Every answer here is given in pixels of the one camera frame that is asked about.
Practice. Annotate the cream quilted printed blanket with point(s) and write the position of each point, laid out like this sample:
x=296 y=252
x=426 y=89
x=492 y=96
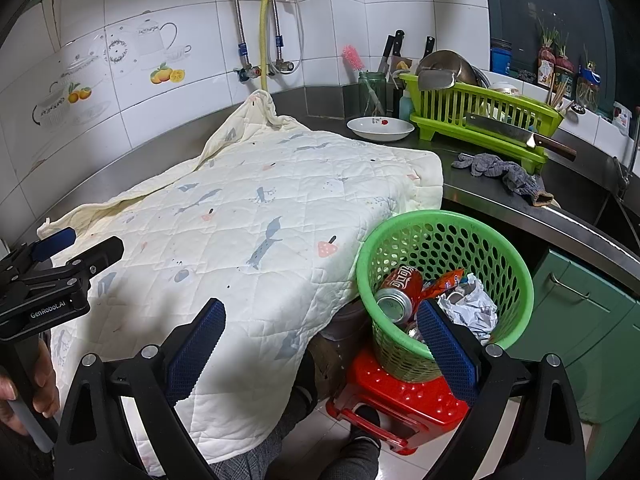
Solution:
x=250 y=185

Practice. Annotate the silver paper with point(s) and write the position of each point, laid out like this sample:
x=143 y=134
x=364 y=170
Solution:
x=470 y=310

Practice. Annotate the pink bottle brush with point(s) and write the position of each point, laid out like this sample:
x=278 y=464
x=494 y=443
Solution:
x=351 y=57

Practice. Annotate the steel mixing bowl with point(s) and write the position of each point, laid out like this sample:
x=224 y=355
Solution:
x=445 y=62

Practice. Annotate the person's right leg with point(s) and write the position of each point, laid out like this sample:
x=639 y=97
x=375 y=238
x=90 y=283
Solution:
x=357 y=452

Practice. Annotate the green glass jar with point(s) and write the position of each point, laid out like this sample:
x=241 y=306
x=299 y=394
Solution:
x=372 y=95

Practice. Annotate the person's left leg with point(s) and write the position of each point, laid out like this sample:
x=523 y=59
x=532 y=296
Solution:
x=260 y=460

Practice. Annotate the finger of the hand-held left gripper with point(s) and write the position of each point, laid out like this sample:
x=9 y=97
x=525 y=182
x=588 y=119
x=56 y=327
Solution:
x=100 y=255
x=55 y=240

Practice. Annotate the red snack packet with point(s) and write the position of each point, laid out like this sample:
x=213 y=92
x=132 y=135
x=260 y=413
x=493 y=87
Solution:
x=445 y=280

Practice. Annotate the green cabinet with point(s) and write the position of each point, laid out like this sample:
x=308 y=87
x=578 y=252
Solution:
x=600 y=340

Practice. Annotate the green plastic dish rack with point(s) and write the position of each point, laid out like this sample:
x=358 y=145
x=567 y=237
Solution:
x=500 y=105

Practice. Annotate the dark bucket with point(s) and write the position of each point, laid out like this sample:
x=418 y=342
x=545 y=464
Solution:
x=350 y=322

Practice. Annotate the white plate with red print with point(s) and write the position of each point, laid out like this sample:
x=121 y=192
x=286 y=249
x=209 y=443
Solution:
x=380 y=130

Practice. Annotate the potted sprouting plant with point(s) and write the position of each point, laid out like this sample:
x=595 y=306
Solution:
x=550 y=65
x=587 y=85

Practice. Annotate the red plastic stool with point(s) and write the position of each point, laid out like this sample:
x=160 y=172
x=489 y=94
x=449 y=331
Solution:
x=400 y=400

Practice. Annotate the person's leg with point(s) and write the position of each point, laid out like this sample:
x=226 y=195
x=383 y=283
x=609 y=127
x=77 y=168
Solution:
x=260 y=460
x=357 y=452

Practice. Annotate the person's left hand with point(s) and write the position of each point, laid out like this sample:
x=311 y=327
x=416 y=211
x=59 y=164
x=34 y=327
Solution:
x=47 y=390

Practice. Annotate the red soda can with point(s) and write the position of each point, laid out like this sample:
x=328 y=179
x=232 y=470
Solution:
x=400 y=285

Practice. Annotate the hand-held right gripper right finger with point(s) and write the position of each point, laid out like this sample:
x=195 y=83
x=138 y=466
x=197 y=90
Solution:
x=450 y=355

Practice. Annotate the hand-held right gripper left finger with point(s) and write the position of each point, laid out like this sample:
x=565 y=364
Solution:
x=195 y=350

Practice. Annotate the grey rag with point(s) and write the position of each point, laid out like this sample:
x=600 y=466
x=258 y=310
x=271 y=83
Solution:
x=490 y=165

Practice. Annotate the teal plastic bottle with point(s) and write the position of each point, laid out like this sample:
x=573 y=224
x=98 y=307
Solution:
x=405 y=106

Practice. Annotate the green perforated plastic basket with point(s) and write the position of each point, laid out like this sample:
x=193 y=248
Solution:
x=400 y=240

